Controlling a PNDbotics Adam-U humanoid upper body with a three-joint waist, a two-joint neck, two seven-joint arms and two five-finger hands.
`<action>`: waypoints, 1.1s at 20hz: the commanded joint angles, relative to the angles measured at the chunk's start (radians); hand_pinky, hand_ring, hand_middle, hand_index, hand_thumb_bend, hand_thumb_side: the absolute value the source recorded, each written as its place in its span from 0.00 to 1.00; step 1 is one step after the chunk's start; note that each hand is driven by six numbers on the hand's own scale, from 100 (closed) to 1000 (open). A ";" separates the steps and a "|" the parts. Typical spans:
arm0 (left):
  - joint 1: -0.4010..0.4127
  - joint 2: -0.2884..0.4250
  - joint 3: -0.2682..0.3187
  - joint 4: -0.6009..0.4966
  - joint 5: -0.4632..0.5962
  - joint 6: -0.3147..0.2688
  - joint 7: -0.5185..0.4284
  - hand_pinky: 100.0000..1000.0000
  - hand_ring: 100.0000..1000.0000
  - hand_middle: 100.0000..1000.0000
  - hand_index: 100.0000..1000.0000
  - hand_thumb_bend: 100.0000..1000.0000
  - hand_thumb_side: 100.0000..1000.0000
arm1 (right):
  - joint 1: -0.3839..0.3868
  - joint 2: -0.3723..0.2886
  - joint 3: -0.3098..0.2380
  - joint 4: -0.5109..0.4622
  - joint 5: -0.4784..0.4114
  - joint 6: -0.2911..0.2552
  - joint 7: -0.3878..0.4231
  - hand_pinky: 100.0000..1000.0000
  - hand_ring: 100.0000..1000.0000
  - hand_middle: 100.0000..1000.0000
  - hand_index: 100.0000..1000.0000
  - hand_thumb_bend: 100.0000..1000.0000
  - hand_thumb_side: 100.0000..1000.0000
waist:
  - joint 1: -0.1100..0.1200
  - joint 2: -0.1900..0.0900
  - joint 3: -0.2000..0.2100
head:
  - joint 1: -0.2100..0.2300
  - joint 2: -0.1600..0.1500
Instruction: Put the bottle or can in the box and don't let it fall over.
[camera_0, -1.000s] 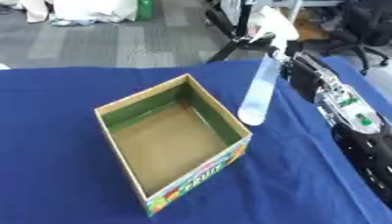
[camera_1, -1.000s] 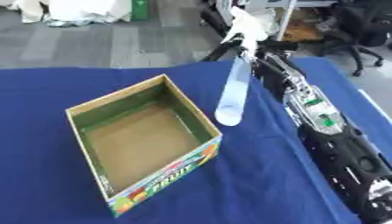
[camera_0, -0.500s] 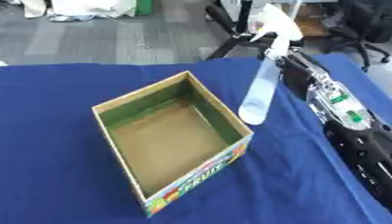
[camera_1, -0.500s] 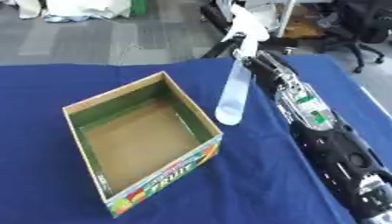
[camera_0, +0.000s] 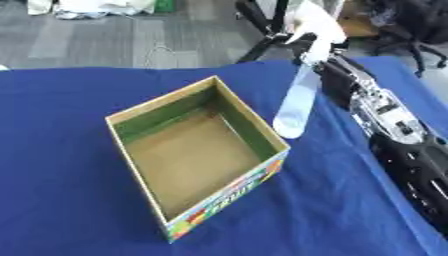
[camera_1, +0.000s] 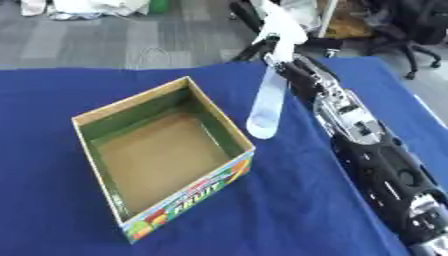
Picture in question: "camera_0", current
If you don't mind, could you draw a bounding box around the green object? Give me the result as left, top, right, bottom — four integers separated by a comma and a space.
152, 0, 177, 14

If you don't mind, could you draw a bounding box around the black office chair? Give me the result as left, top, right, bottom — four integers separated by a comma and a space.
365, 0, 448, 78

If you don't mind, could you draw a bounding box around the cardboard box with green inside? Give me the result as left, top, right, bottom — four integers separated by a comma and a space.
103, 75, 293, 244

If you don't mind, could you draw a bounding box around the black tripod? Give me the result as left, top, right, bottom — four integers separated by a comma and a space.
234, 0, 296, 64

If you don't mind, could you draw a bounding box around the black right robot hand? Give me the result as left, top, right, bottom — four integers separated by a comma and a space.
287, 31, 364, 111

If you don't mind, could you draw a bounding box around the white cloth heap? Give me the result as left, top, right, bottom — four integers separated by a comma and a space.
24, 0, 160, 20

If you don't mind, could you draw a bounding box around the brown wooden furniture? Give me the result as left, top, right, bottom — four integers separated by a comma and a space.
337, 0, 382, 38

